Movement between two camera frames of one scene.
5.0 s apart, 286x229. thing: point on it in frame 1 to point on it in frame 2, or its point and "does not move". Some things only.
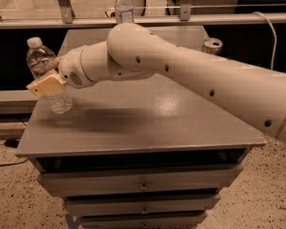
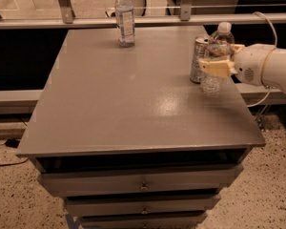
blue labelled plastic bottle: (124, 8) does not move
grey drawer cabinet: (142, 152) does not move
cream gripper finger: (59, 58) to (237, 47)
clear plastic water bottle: (40, 61) to (221, 47)
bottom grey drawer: (144, 221) does not move
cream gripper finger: (49, 85) to (217, 67)
